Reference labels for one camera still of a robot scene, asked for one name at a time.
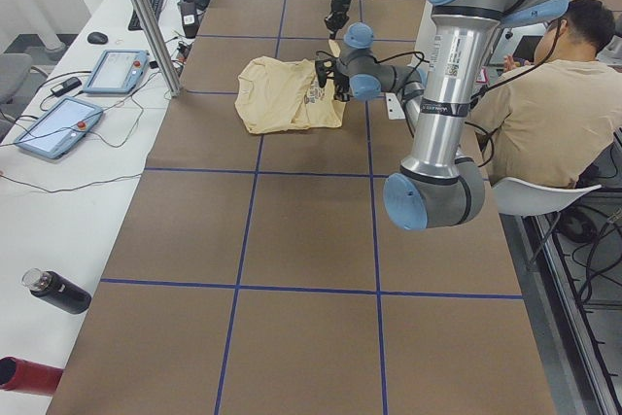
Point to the black computer mouse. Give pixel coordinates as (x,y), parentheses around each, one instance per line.
(97,38)

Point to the black power adapter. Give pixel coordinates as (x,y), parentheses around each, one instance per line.
(66,86)

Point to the beige long-sleeve printed shirt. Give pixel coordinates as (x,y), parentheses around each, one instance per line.
(275,96)

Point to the grey aluminium frame post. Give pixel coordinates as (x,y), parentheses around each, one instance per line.
(157,44)

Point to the red cylinder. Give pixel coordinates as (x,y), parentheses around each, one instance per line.
(27,377)

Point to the lower blue teach pendant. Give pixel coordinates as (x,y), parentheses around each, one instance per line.
(60,128)

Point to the upper blue teach pendant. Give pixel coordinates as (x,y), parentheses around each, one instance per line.
(117,72)

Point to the blue teach pendant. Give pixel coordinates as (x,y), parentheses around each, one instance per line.
(60,128)
(117,72)

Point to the white chair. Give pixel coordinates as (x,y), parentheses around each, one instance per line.
(517,197)

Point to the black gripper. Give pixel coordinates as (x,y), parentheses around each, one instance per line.
(339,81)
(335,9)

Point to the seated person in beige shirt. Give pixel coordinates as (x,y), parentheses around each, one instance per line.
(550,120)

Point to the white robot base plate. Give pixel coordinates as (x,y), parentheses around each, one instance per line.
(394,108)

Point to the black water bottle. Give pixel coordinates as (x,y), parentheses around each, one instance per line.
(56,290)

